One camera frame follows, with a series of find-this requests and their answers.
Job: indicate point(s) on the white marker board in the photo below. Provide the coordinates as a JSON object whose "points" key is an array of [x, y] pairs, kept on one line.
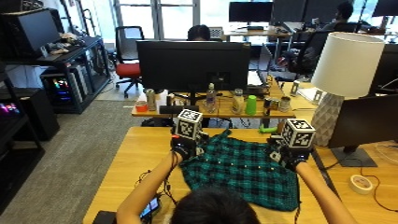
{"points": [[216, 32]]}

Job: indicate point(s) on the black office chair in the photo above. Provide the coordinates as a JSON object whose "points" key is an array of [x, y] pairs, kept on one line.
{"points": [[313, 53]]}

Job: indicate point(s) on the black screen on rack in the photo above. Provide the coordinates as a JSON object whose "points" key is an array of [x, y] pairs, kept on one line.
{"points": [[31, 32]]}

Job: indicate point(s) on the person's left hand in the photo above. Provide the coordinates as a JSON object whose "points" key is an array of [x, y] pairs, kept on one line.
{"points": [[186, 148]]}

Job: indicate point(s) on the black metal shelf rack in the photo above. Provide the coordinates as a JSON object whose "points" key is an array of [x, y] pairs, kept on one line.
{"points": [[79, 62]]}

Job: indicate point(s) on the white tape roll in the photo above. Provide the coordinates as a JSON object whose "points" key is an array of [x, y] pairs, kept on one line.
{"points": [[361, 184]]}

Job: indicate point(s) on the black desktop monitor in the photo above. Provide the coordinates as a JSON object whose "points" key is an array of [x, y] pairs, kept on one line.
{"points": [[251, 11]]}

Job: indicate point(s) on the dark drink can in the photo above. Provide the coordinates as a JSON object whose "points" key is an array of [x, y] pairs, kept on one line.
{"points": [[268, 107]]}

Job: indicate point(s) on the white marker cube glove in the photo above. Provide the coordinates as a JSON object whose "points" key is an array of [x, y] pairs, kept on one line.
{"points": [[188, 123], [299, 133]]}

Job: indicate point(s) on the small glass jar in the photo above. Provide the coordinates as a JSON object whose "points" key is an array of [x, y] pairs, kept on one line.
{"points": [[285, 104]]}

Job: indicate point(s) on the black low cabinet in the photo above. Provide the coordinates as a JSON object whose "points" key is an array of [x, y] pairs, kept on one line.
{"points": [[35, 112]]}

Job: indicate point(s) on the black rectangular box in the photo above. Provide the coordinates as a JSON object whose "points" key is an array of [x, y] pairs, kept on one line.
{"points": [[176, 109]]}

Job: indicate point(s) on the white marker cube left glove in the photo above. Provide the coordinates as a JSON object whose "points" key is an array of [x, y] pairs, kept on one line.
{"points": [[188, 123]]}

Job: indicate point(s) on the beige glass jar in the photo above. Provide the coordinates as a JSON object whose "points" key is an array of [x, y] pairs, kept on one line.
{"points": [[237, 102]]}

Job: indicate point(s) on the computer tower with coloured lights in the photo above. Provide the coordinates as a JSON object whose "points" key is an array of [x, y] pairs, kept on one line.
{"points": [[62, 87]]}

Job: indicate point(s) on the red office chair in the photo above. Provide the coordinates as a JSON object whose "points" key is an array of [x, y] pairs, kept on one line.
{"points": [[128, 69]]}

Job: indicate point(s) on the white table lamp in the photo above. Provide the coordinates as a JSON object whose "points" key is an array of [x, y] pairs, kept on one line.
{"points": [[347, 63]]}

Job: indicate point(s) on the small red cup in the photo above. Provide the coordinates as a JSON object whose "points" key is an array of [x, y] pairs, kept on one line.
{"points": [[142, 107]]}

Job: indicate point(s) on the green plastic cup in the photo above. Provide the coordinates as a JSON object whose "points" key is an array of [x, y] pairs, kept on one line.
{"points": [[251, 105]]}

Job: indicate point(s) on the white marker cube right glove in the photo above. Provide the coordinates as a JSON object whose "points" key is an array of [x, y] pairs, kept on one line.
{"points": [[299, 133]]}

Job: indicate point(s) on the person's right hand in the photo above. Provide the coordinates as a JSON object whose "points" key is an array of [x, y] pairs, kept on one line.
{"points": [[293, 158]]}

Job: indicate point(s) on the black monitor with stand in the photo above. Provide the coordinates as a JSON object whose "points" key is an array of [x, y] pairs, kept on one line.
{"points": [[367, 121]]}

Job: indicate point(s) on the clear plastic bottle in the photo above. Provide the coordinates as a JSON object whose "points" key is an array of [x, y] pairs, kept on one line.
{"points": [[211, 99]]}

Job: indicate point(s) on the large black monitor back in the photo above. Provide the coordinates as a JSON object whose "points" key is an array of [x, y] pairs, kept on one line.
{"points": [[194, 65]]}

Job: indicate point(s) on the green plaid shirt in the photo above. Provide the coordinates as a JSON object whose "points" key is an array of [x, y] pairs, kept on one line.
{"points": [[243, 172]]}

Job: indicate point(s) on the black smartphone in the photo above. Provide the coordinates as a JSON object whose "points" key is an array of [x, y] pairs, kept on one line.
{"points": [[151, 207]]}

